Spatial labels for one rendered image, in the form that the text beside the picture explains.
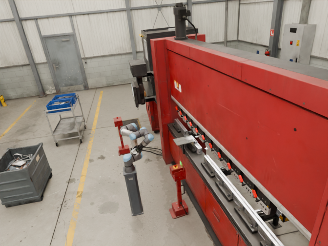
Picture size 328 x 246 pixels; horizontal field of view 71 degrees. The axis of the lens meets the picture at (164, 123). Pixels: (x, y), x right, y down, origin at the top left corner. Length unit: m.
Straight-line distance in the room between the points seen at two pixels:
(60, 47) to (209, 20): 5.94
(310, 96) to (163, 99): 2.82
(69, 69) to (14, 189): 6.48
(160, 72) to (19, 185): 2.86
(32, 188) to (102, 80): 6.52
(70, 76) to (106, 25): 2.47
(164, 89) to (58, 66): 6.82
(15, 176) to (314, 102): 3.99
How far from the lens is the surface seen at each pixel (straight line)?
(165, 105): 3.96
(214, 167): 2.86
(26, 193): 4.46
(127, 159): 3.10
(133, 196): 3.46
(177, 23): 3.45
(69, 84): 10.24
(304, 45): 7.28
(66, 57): 10.01
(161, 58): 3.74
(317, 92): 1.39
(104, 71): 9.96
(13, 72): 10.74
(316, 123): 1.45
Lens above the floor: 2.70
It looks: 26 degrees down
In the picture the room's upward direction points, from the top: 5 degrees counter-clockwise
